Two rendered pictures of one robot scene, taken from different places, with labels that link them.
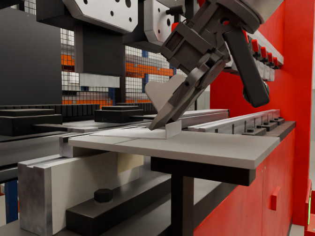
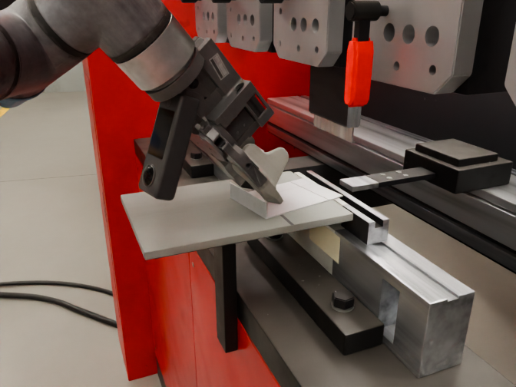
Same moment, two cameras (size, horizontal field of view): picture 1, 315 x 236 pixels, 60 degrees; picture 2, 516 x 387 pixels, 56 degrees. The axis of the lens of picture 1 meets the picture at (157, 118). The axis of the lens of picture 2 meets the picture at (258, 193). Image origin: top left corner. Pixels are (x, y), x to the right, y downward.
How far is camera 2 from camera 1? 0.93 m
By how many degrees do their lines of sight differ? 121
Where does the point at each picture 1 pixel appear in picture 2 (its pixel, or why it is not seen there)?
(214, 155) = not seen: hidden behind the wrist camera
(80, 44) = (312, 81)
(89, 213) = not seen: hidden behind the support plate
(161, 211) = (259, 284)
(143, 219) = (253, 269)
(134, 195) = (272, 253)
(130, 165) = (322, 243)
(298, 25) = not seen: outside the picture
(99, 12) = (288, 51)
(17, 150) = (438, 195)
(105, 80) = (335, 127)
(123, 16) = (308, 47)
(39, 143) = (463, 202)
